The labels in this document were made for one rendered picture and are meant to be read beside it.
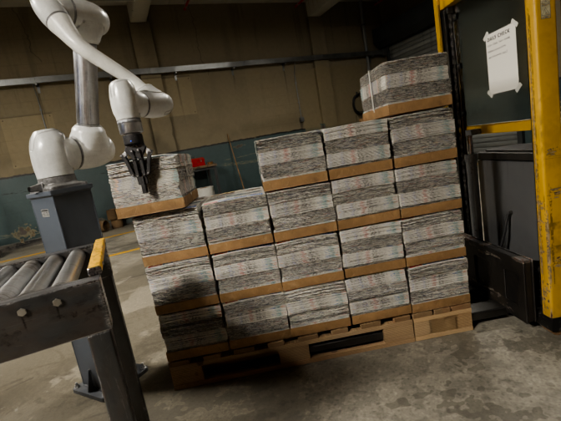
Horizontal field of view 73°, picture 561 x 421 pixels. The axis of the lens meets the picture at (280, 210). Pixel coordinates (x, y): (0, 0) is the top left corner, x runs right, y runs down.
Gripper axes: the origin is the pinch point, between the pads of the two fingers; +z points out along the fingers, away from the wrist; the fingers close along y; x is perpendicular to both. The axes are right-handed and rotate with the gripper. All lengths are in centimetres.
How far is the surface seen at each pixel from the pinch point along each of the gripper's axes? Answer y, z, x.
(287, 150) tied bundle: -61, -3, -6
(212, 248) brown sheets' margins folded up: -21.0, 32.8, -5.9
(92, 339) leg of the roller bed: -3, 29, 76
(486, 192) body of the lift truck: -175, 41, -51
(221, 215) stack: -27.7, 19.0, -6.6
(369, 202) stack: -93, 25, -6
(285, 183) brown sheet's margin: -57, 10, -6
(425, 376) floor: -99, 96, 20
